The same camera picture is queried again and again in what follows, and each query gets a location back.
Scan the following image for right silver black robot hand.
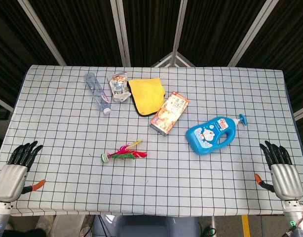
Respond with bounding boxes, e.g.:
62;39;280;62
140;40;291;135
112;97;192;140
254;140;303;200

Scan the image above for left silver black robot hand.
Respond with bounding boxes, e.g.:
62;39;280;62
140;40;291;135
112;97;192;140
0;141;46;202

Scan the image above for colourful feather shuttlecock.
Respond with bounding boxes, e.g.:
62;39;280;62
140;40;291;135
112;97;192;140
101;139;148;164

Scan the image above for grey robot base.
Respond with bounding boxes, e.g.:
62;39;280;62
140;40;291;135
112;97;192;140
92;214;200;237

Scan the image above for blue pump detergent bottle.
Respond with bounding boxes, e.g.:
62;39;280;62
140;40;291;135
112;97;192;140
185;114;248;156

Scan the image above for clear plastic water bottle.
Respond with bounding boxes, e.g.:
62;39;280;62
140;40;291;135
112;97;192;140
83;72;112;116

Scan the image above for orange snack box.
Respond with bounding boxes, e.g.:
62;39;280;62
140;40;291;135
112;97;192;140
149;91;190;137

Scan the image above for white checked tablecloth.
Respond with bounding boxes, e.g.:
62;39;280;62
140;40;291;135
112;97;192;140
0;64;303;217

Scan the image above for crumpled silver snack bag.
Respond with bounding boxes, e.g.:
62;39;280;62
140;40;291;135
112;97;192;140
107;71;132;102

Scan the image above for yellow microfibre cloth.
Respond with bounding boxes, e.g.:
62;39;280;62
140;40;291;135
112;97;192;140
127;77;166;117

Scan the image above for white folding screen frame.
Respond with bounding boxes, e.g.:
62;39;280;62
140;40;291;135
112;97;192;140
0;0;303;121

